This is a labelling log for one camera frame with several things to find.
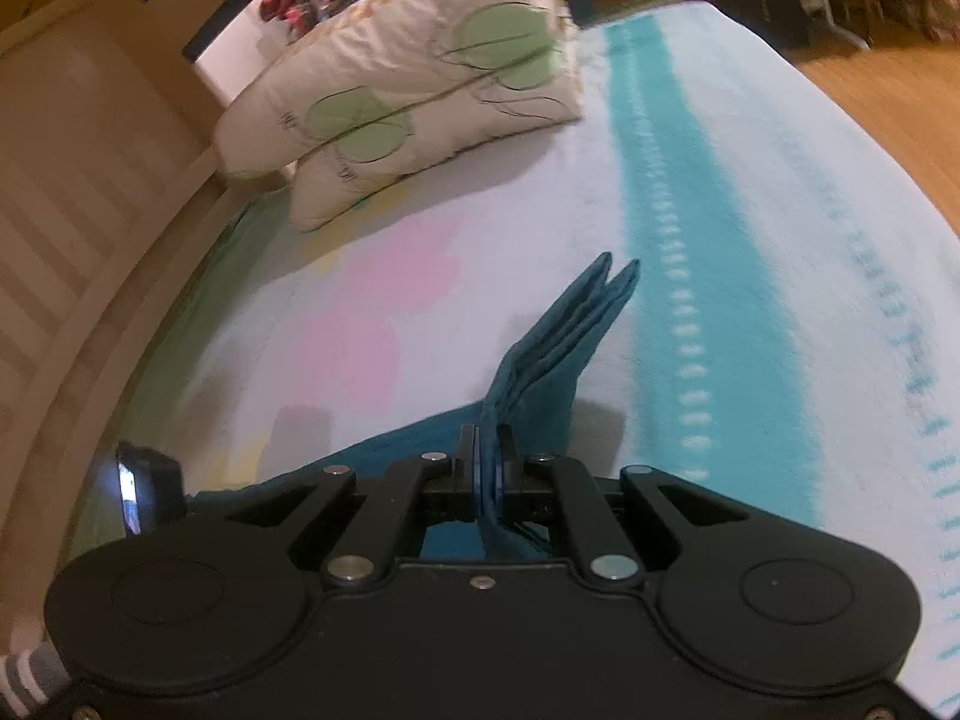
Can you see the light wooden bed frame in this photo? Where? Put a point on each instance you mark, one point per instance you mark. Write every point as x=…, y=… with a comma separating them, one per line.
x=82, y=202

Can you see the teal pants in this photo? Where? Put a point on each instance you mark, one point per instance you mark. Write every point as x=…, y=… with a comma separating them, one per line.
x=547, y=367

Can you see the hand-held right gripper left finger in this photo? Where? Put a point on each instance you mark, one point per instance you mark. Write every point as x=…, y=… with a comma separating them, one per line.
x=471, y=480

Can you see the grey striped cloth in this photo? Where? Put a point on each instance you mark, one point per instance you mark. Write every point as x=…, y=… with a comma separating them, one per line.
x=26, y=679

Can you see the pastel flower print bed sheet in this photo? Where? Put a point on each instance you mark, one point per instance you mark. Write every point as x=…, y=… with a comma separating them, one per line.
x=750, y=277

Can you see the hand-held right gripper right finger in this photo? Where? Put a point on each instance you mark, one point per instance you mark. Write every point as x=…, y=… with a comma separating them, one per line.
x=493, y=480

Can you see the white pillow with green leaves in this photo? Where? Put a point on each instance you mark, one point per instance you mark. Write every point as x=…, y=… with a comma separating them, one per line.
x=375, y=52
x=465, y=127

